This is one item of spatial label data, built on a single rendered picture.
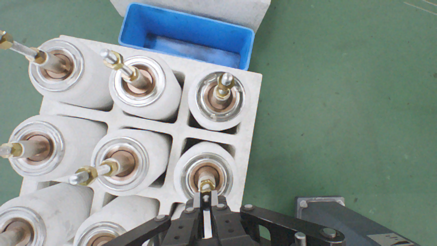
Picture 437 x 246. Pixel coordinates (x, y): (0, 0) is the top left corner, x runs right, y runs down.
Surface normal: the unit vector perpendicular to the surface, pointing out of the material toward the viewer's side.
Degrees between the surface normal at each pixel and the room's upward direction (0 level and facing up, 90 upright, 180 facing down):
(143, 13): 88
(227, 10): 90
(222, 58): 0
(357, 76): 0
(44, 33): 0
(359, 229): 85
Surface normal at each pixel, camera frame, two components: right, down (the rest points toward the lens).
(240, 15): -0.21, 0.97
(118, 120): 0.07, -0.07
